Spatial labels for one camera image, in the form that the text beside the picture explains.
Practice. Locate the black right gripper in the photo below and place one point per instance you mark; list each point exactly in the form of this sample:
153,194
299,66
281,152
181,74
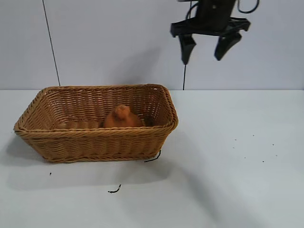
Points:
211,19

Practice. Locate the orange plush toy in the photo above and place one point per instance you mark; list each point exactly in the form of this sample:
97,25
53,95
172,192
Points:
122,121

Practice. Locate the brown woven wicker basket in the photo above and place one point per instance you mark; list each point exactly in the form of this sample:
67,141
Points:
95,145

